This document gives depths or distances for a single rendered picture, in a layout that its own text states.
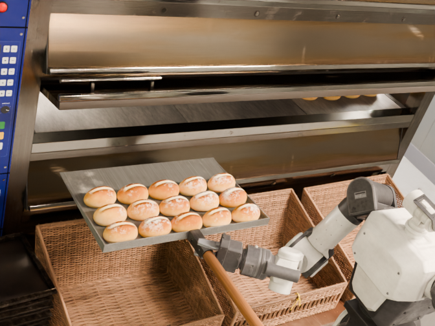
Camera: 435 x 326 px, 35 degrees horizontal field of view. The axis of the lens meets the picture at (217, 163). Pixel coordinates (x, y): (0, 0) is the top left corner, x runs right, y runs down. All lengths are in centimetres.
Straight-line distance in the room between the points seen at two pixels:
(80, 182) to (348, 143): 142
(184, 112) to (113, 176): 57
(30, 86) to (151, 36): 41
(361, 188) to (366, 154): 111
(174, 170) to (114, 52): 42
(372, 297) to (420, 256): 21
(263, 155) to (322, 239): 72
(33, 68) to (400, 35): 152
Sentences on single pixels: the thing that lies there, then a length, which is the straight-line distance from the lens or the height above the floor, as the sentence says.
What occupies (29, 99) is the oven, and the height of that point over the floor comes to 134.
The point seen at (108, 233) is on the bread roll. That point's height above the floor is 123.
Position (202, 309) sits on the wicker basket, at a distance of 259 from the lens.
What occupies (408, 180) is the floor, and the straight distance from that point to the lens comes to 527.
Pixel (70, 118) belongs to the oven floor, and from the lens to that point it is 240.
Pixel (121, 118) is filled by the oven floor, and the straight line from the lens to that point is 247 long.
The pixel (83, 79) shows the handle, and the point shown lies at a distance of 205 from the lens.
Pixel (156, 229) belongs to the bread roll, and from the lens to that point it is 192.
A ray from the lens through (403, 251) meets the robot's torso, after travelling 194.
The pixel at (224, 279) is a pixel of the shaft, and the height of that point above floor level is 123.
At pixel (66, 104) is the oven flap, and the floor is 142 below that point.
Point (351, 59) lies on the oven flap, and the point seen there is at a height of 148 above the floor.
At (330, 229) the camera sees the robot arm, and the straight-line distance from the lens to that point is 216.
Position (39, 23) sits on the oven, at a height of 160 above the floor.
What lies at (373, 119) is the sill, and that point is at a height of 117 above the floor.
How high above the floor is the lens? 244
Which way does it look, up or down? 32 degrees down
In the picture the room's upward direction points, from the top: 18 degrees clockwise
